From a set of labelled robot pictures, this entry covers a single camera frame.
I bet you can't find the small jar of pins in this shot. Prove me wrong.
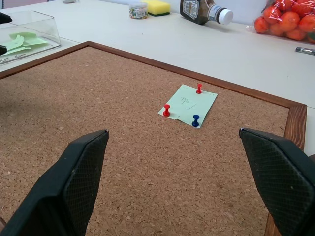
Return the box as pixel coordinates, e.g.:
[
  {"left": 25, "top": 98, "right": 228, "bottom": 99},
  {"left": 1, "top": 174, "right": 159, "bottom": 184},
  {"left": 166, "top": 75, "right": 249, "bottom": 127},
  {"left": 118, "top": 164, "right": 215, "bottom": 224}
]
[{"left": 128, "top": 2, "right": 149, "bottom": 20}]

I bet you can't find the black marker pen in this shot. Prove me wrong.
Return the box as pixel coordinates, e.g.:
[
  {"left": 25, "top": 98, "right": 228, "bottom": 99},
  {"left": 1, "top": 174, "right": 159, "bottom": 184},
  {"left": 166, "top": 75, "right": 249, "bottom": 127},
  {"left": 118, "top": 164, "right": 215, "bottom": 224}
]
[{"left": 295, "top": 46, "right": 315, "bottom": 55}]

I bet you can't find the yellow and green sponge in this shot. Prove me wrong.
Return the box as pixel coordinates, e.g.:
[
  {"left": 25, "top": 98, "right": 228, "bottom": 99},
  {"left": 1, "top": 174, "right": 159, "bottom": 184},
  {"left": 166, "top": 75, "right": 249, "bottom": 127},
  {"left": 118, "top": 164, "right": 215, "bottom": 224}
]
[{"left": 140, "top": 0, "right": 171, "bottom": 17}]

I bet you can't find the bag of orange tangerines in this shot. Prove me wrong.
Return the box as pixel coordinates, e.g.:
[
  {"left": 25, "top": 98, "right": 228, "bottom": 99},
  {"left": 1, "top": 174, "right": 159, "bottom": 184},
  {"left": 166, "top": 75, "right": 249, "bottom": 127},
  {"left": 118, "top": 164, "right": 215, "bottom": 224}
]
[{"left": 246, "top": 0, "right": 315, "bottom": 45}]

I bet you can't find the cork board with wooden frame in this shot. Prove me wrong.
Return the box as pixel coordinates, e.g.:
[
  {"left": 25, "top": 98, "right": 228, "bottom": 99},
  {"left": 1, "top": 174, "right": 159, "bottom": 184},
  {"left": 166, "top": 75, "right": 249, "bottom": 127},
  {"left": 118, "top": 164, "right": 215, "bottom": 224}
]
[{"left": 0, "top": 41, "right": 308, "bottom": 236}]

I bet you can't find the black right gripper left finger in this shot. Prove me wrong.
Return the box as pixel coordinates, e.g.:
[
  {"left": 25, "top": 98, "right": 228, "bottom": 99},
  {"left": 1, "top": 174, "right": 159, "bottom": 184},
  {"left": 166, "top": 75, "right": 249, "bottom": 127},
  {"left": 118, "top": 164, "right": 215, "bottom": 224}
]
[{"left": 0, "top": 129, "right": 110, "bottom": 236}]

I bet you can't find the clear plastic tray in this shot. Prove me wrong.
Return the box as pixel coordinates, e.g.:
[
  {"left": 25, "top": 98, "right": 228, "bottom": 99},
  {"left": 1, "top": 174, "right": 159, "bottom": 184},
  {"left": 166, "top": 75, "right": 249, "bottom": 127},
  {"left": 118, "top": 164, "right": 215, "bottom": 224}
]
[{"left": 0, "top": 10, "right": 62, "bottom": 66}]

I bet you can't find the green paper note with writing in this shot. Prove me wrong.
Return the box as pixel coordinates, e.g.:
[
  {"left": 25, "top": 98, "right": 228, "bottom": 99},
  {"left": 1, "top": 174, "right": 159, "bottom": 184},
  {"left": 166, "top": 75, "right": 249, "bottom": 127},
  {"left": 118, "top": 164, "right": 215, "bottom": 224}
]
[{"left": 157, "top": 84, "right": 219, "bottom": 129}]

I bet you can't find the dark sauce bottle white cap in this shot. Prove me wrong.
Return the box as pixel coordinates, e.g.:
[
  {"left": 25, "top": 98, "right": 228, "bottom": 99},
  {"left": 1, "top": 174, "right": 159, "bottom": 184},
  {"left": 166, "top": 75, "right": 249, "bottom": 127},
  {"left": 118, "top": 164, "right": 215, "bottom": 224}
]
[{"left": 180, "top": 0, "right": 234, "bottom": 26}]

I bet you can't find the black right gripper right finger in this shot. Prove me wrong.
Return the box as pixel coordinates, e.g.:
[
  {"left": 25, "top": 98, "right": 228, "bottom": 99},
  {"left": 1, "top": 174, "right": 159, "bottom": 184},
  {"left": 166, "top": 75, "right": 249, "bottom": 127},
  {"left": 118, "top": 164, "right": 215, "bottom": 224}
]
[{"left": 238, "top": 127, "right": 315, "bottom": 236}]

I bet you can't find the green paper notes pile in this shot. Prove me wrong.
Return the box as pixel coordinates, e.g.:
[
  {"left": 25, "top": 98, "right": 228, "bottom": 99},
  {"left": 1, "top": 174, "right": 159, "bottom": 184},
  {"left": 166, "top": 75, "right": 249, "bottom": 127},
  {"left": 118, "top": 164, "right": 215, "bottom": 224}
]
[{"left": 2, "top": 31, "right": 50, "bottom": 56}]

